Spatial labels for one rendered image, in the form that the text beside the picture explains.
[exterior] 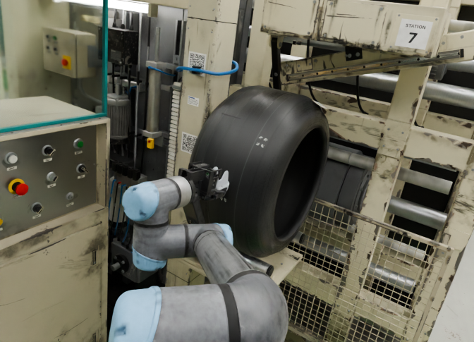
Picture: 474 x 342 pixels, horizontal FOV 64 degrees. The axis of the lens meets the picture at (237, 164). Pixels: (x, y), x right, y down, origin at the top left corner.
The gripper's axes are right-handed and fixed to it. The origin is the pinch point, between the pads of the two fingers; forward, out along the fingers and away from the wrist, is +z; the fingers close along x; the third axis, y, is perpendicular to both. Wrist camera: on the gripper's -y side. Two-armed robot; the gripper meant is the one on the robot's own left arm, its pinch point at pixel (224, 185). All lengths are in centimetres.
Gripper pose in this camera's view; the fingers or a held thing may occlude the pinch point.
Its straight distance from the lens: 107.9
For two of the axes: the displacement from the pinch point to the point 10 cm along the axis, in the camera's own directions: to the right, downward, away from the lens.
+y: 2.0, -9.5, -2.5
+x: -8.4, -3.0, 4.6
